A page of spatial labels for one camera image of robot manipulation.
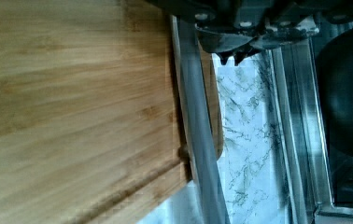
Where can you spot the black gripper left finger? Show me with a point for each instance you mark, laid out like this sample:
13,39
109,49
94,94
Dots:
224,45

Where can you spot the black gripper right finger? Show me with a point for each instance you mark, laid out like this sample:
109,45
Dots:
273,40

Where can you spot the bamboo cutting board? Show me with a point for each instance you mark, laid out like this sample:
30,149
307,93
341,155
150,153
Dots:
90,126

